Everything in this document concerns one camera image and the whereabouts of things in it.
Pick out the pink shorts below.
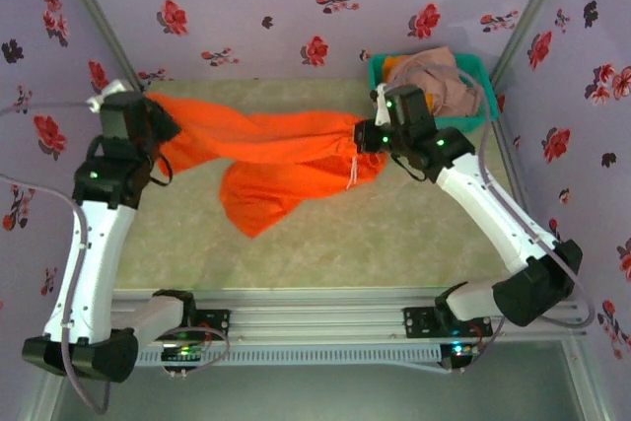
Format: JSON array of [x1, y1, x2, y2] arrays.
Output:
[[388, 45, 482, 119]]

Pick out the light orange shorts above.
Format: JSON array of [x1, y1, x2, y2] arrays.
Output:
[[383, 54, 440, 119]]

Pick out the aluminium frame leg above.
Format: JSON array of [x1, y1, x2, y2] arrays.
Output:
[[19, 374, 68, 421], [561, 336, 615, 421]]

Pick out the red-orange shorts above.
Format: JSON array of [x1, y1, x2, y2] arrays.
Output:
[[146, 91, 390, 240]]

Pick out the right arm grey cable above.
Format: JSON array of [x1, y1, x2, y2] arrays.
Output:
[[388, 64, 597, 331]]

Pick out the aluminium frame post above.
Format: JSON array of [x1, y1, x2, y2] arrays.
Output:
[[490, 0, 579, 95], [48, 0, 149, 95]]

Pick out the controller board with lights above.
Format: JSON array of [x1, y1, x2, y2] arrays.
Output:
[[441, 339, 482, 371], [160, 339, 208, 378]]

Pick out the left arm grey cable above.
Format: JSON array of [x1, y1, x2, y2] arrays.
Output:
[[0, 100, 112, 415]]

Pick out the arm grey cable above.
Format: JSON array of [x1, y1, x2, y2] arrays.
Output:
[[388, 64, 597, 331], [0, 100, 112, 415]]

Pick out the thin grey base wire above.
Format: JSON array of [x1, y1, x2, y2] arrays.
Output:
[[170, 324, 232, 381]]

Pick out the aluminium table edge rail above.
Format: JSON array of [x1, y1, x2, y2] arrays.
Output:
[[490, 117, 533, 230]]

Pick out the teal plastic basket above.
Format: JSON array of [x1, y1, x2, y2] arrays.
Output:
[[367, 52, 500, 134]]

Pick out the white slotted cable duct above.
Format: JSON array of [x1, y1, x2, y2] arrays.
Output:
[[135, 344, 443, 368]]

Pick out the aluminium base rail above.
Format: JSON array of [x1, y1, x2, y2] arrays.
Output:
[[110, 287, 591, 343]]

